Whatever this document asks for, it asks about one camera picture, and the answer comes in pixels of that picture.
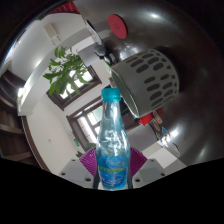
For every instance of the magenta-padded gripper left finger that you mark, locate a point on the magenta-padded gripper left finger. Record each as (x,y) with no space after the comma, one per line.
(87,163)

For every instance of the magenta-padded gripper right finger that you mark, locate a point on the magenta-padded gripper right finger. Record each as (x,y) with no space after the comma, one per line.
(137,161)

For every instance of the clear blue-capped drink bottle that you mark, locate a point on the clear blue-capped drink bottle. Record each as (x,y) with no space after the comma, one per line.
(112,150)

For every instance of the brown wooden double door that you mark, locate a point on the brown wooden double door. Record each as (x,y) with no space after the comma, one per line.
(85,125)

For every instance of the brown-framed window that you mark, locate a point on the brown-framed window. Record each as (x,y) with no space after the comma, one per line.
(83,85)

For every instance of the grey patterned cup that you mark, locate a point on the grey patterned cup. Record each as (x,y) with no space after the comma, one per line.
(150,80)

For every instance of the grey round object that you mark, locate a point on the grey round object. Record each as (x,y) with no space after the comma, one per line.
(99,50)

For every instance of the flat round red coaster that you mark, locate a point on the flat round red coaster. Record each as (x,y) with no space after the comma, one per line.
(117,26)

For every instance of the red carpeted staircase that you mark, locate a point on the red carpeted staircase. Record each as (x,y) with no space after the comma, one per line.
(66,7)

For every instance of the white wall-mounted unit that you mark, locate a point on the white wall-mounted unit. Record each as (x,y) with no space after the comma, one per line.
(52,31)

